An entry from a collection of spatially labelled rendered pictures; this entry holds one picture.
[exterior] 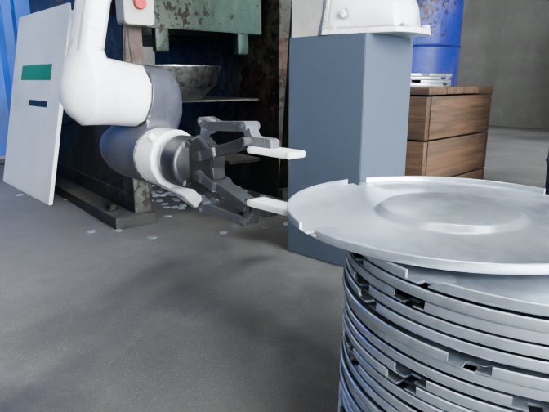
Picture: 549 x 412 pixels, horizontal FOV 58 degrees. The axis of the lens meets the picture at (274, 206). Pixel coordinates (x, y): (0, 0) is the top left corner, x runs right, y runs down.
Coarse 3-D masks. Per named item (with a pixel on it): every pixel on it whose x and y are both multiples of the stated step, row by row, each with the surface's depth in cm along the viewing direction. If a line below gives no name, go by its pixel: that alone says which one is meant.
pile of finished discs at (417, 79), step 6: (414, 78) 132; (420, 78) 132; (426, 78) 133; (432, 78) 133; (438, 78) 134; (444, 78) 148; (450, 78) 140; (414, 84) 133; (420, 84) 133; (426, 84) 133; (432, 84) 134; (438, 84) 135; (444, 84) 149; (450, 84) 140
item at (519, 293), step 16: (400, 272) 32; (416, 272) 33; (448, 272) 33; (464, 272) 33; (432, 288) 31; (448, 288) 30; (464, 288) 29; (480, 288) 31; (496, 288) 31; (512, 288) 31; (528, 288) 31; (544, 288) 31; (496, 304) 28; (512, 304) 28; (528, 304) 27; (544, 304) 27
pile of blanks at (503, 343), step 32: (352, 256) 39; (352, 288) 39; (384, 288) 34; (416, 288) 31; (352, 320) 39; (384, 320) 36; (416, 320) 32; (448, 320) 32; (480, 320) 29; (512, 320) 28; (544, 320) 27; (352, 352) 40; (384, 352) 35; (416, 352) 32; (448, 352) 30; (480, 352) 29; (512, 352) 30; (544, 352) 28; (352, 384) 39; (384, 384) 35; (416, 384) 33; (448, 384) 31; (480, 384) 30; (512, 384) 29; (544, 384) 28
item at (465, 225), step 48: (336, 192) 53; (384, 192) 53; (432, 192) 50; (480, 192) 53; (528, 192) 53; (336, 240) 36; (384, 240) 37; (432, 240) 37; (480, 240) 37; (528, 240) 37
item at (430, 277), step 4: (428, 272) 33; (432, 272) 33; (436, 272) 33; (440, 272) 33; (424, 276) 32; (428, 276) 32; (432, 276) 32; (436, 276) 32; (440, 276) 32; (444, 276) 32; (448, 276) 32; (452, 276) 32; (428, 280) 32; (432, 280) 32; (436, 280) 32; (440, 280) 32; (444, 280) 32; (448, 280) 32; (452, 280) 32; (456, 280) 32
